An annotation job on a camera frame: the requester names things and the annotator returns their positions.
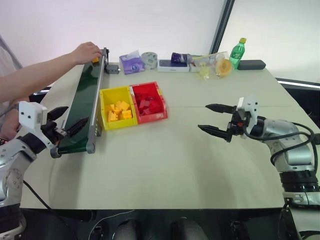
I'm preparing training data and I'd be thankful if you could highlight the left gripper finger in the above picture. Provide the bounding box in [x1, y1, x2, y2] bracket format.
[64, 116, 90, 138]
[47, 106, 70, 121]

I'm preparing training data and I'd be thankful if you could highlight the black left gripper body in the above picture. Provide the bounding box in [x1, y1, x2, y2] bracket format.
[40, 119, 68, 145]

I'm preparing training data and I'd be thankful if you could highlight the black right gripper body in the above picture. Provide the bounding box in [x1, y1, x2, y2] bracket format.
[227, 106, 251, 137]

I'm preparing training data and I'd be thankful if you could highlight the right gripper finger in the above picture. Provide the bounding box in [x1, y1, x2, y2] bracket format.
[197, 124, 233, 144]
[205, 102, 237, 115]

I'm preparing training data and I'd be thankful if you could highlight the green conveyor belt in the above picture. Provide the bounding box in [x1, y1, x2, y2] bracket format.
[49, 46, 111, 159]

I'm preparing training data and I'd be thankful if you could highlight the dark grey motor block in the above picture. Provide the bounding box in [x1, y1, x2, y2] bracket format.
[104, 63, 121, 75]

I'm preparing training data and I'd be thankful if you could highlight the person's left hand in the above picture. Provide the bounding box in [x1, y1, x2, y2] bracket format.
[0, 109, 22, 141]

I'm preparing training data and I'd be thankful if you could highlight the person's right hand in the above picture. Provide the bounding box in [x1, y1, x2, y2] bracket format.
[71, 41, 104, 66]

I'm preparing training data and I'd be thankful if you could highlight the yellow plastic bin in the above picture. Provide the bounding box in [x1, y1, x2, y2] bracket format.
[99, 85, 139, 132]

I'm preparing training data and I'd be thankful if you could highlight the yellow building block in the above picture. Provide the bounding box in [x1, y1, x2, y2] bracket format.
[106, 104, 119, 123]
[113, 99, 131, 111]
[120, 109, 134, 121]

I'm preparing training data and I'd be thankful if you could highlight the beige tape roll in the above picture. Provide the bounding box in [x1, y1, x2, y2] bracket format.
[214, 58, 234, 78]

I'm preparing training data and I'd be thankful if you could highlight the clear plastic bag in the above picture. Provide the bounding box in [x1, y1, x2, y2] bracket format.
[189, 50, 230, 81]

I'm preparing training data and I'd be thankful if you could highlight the dark grey oblong case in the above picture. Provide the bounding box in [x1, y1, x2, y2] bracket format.
[237, 59, 267, 71]

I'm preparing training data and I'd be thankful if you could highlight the green plastic bottle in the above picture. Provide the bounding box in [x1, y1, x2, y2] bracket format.
[229, 37, 248, 71]

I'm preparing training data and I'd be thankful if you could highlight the red plastic bin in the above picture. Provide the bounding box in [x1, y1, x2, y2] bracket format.
[128, 81, 169, 125]

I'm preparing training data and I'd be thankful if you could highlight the white flat box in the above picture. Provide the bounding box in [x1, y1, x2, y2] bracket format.
[157, 59, 190, 73]

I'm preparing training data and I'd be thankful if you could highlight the purple foil pouch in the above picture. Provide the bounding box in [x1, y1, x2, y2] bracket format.
[170, 52, 194, 64]

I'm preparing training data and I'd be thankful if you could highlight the black side desk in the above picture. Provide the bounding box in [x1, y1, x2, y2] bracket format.
[275, 77, 320, 141]

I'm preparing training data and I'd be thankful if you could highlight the person's white shirt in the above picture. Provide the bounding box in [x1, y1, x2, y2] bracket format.
[0, 34, 24, 126]

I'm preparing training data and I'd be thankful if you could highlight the purple tissue pack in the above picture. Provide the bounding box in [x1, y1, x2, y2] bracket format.
[118, 49, 146, 75]

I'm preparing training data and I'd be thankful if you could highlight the grey paper roll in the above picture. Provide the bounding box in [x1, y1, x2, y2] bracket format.
[140, 51, 159, 70]

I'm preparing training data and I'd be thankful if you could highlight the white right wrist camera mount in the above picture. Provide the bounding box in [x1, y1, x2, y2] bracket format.
[236, 95, 260, 139]

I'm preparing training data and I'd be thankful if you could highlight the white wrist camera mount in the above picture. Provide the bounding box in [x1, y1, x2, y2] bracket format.
[236, 95, 260, 139]
[18, 100, 61, 146]

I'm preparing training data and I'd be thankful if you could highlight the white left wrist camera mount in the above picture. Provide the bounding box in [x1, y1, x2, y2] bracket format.
[18, 100, 61, 146]

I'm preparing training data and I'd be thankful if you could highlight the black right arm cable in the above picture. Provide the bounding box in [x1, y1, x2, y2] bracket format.
[243, 121, 320, 166]

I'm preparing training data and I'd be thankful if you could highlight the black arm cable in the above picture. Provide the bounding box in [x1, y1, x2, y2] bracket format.
[243, 121, 320, 166]
[22, 179, 76, 240]

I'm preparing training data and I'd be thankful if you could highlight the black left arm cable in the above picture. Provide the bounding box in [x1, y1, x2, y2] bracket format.
[22, 179, 76, 240]

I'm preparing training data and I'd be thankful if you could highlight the dark window post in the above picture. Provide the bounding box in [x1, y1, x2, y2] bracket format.
[209, 0, 236, 55]

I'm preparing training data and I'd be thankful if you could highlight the thin white cable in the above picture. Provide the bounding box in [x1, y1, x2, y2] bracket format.
[90, 209, 136, 240]

